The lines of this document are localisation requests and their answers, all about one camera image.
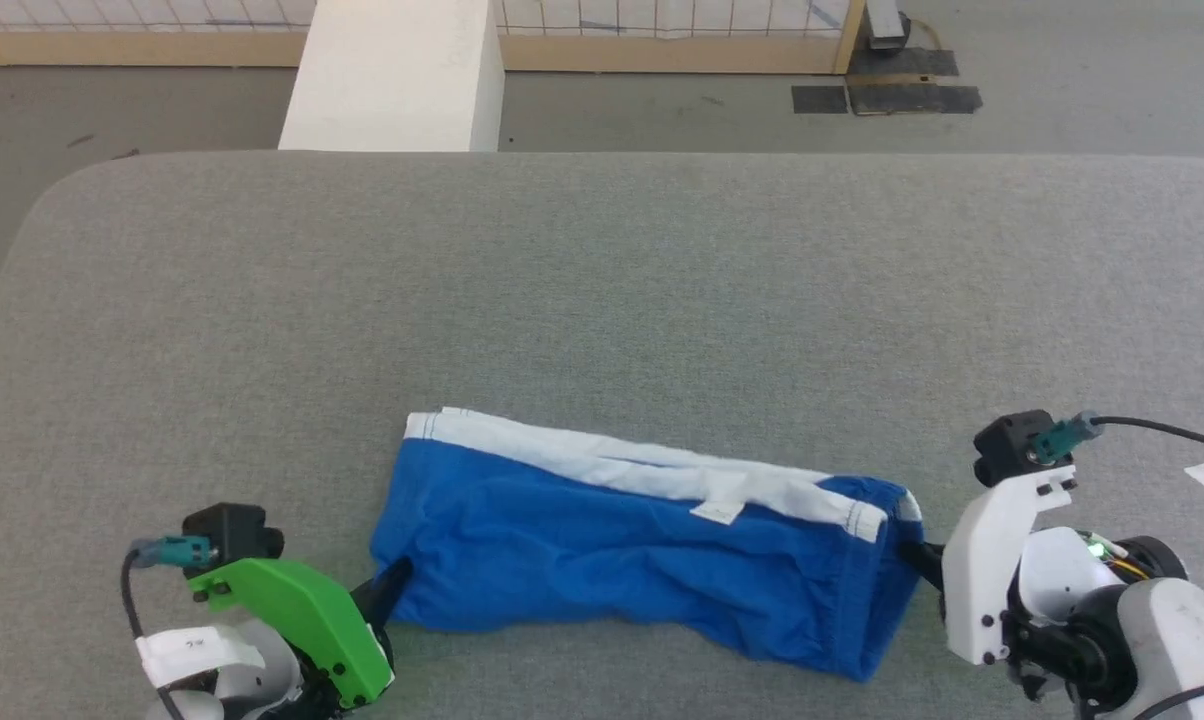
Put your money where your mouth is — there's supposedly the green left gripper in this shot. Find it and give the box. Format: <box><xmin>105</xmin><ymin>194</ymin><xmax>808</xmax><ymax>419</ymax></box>
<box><xmin>186</xmin><ymin>557</ymin><xmax>414</xmax><ymax>711</ymax></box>

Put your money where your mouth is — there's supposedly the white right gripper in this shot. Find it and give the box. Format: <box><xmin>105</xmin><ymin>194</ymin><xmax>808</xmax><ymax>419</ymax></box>
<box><xmin>897</xmin><ymin>465</ymin><xmax>1080</xmax><ymax>668</ymax></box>

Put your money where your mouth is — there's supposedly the blue shorts white waistband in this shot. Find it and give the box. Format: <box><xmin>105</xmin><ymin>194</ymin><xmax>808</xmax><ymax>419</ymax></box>
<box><xmin>369</xmin><ymin>406</ymin><xmax>926</xmax><ymax>684</ymax></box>

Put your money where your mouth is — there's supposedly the grey fabric covered platform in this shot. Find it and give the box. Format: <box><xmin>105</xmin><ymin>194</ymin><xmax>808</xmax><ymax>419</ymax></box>
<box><xmin>0</xmin><ymin>150</ymin><xmax>1204</xmax><ymax>720</ymax></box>

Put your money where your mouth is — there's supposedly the small black floor mat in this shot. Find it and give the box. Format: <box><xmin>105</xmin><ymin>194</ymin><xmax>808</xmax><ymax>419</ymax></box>
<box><xmin>790</xmin><ymin>85</ymin><xmax>850</xmax><ymax>115</ymax></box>

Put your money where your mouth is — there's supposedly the white rectangular box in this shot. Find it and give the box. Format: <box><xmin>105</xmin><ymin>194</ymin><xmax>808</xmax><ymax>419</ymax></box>
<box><xmin>278</xmin><ymin>0</ymin><xmax>506</xmax><ymax>154</ymax></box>

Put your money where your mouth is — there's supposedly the lemon print partition screen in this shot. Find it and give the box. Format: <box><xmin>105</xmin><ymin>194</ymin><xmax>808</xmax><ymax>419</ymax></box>
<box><xmin>0</xmin><ymin>0</ymin><xmax>869</xmax><ymax>77</ymax></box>

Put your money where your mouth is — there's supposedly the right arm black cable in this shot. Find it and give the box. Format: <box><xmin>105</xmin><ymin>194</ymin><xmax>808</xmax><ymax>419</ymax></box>
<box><xmin>1026</xmin><ymin>410</ymin><xmax>1204</xmax><ymax>465</ymax></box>

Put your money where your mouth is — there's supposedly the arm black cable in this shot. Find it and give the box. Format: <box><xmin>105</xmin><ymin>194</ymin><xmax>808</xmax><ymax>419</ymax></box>
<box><xmin>1026</xmin><ymin>410</ymin><xmax>1204</xmax><ymax>465</ymax></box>
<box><xmin>120</xmin><ymin>536</ymin><xmax>215</xmax><ymax>720</ymax></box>

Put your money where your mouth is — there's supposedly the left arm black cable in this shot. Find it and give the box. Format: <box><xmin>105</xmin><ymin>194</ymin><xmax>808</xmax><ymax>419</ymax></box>
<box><xmin>120</xmin><ymin>536</ymin><xmax>215</xmax><ymax>720</ymax></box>

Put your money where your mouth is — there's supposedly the grey metal stand post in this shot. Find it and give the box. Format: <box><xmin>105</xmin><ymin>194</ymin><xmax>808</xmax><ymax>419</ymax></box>
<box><xmin>864</xmin><ymin>0</ymin><xmax>914</xmax><ymax>52</ymax></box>

